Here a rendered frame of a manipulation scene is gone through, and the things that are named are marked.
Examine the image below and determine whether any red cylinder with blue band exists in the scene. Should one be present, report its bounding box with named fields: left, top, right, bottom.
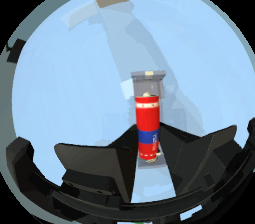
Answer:
left=134, top=92, right=159, bottom=159

